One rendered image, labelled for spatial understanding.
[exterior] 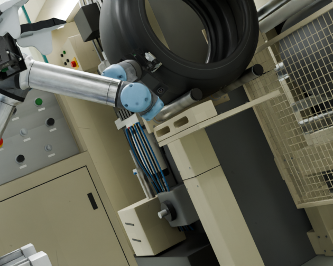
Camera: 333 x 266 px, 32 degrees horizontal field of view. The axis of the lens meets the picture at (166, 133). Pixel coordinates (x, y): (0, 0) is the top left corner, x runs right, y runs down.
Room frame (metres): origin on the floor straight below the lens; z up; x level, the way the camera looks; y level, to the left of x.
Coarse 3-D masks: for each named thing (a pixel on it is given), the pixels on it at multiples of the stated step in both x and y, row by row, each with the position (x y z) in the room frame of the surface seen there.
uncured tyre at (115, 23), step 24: (120, 0) 2.01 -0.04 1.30; (144, 0) 2.00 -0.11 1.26; (192, 0) 2.41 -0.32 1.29; (216, 0) 2.41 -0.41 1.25; (240, 0) 2.18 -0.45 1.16; (120, 24) 2.00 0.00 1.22; (144, 24) 1.99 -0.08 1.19; (216, 24) 2.43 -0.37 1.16; (240, 24) 2.33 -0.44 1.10; (120, 48) 2.05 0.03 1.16; (144, 48) 1.99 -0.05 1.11; (216, 48) 2.42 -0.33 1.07; (240, 48) 2.13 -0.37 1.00; (168, 72) 2.02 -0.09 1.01; (192, 72) 2.04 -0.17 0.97; (216, 72) 2.08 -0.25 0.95; (240, 72) 2.16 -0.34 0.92; (168, 96) 2.15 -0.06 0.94
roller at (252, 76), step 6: (252, 66) 2.15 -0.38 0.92; (258, 66) 2.15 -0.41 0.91; (246, 72) 2.18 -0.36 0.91; (252, 72) 2.15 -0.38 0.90; (258, 72) 2.14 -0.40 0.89; (240, 78) 2.22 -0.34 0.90; (246, 78) 2.20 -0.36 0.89; (252, 78) 2.18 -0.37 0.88; (234, 84) 2.28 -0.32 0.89; (240, 84) 2.26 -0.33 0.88; (222, 90) 2.36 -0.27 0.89; (228, 90) 2.34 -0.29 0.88; (216, 96) 2.42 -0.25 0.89
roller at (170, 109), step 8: (184, 96) 2.06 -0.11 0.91; (192, 96) 2.02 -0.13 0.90; (200, 96) 2.03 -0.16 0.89; (168, 104) 2.20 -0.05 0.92; (176, 104) 2.13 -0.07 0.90; (184, 104) 2.09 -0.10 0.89; (160, 112) 2.26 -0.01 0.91; (168, 112) 2.21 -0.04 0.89; (176, 112) 2.19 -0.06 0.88; (160, 120) 2.31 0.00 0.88
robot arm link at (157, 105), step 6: (144, 84) 1.71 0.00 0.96; (150, 90) 1.65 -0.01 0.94; (156, 96) 1.70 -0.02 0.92; (156, 102) 1.68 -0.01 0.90; (162, 102) 1.70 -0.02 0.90; (150, 108) 1.66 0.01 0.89; (156, 108) 1.68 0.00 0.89; (144, 114) 1.69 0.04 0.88; (150, 114) 1.68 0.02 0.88; (156, 114) 1.73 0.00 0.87
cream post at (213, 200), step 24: (168, 48) 2.43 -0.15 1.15; (168, 144) 2.48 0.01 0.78; (192, 144) 2.40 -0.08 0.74; (192, 168) 2.38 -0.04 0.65; (216, 168) 2.43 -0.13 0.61; (192, 192) 2.46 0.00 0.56; (216, 192) 2.41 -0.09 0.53; (216, 216) 2.39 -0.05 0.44; (240, 216) 2.43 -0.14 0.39; (216, 240) 2.43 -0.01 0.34; (240, 240) 2.41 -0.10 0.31; (240, 264) 2.39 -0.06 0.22
